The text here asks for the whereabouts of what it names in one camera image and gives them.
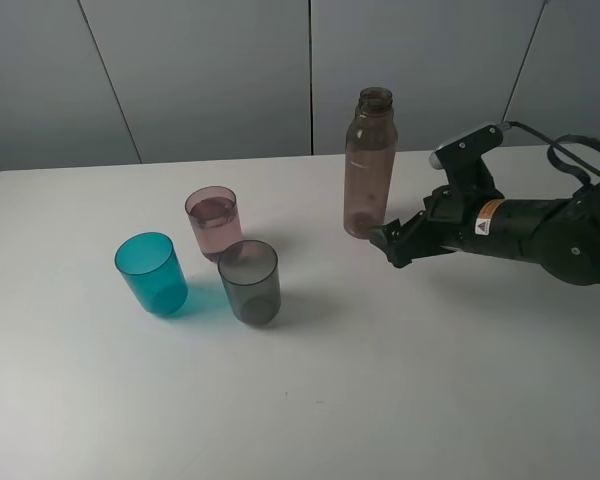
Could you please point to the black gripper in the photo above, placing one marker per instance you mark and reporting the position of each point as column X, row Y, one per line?
column 485, row 225

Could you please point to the brown transparent water bottle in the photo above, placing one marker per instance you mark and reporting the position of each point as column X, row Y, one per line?
column 371, row 145

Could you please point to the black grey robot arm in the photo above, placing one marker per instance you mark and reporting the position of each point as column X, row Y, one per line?
column 561, row 235

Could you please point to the grey transparent cup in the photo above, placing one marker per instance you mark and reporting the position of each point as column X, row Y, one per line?
column 249, row 273

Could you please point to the pink transparent cup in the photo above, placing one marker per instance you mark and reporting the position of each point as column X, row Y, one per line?
column 213, row 214

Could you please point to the teal transparent cup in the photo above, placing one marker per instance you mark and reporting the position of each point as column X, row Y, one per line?
column 149, row 265

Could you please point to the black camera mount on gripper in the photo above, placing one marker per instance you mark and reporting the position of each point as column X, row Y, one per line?
column 461, row 160

